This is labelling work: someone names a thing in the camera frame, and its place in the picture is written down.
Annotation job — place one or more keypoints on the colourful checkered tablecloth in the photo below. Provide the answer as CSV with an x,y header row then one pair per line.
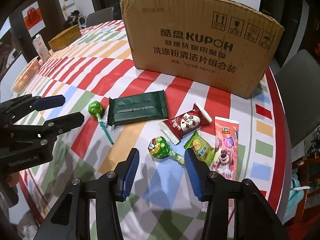
x,y
99,66

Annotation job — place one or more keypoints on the red white candy packet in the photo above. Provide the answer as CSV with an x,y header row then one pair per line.
x,y
176,128

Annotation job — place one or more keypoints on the pink bear lollipop packet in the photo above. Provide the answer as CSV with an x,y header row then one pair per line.
x,y
225,161

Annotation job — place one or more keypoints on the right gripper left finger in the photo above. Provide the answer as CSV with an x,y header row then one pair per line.
x,y
126,172

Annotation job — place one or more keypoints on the green wrapped cartoon lollipop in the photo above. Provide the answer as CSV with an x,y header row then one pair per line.
x,y
160,149

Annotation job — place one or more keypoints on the orange fruit basket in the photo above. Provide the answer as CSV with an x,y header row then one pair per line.
x,y
25,76

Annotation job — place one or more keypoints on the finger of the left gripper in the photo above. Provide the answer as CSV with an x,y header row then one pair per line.
x,y
55,126
17,108

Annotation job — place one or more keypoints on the brown cardboard box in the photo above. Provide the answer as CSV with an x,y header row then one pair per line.
x,y
220,43

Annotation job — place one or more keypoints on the green yellow candy packet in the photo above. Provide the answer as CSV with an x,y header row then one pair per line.
x,y
202,149

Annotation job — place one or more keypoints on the dark green snack packet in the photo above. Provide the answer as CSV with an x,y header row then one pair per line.
x,y
137,108

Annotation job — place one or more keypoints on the white orange carton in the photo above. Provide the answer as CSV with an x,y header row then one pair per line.
x,y
41,48

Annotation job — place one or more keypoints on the grey chair right side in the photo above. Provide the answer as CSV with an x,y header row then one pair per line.
x,y
298,84

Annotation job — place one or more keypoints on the woven yellow box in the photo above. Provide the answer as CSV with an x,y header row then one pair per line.
x,y
65,38

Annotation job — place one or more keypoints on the red fu door poster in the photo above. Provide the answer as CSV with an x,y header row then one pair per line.
x,y
33,19

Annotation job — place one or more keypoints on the grey chair behind table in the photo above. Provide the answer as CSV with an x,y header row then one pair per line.
x,y
101,16

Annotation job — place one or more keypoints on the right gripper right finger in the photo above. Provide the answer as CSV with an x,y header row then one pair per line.
x,y
198,175

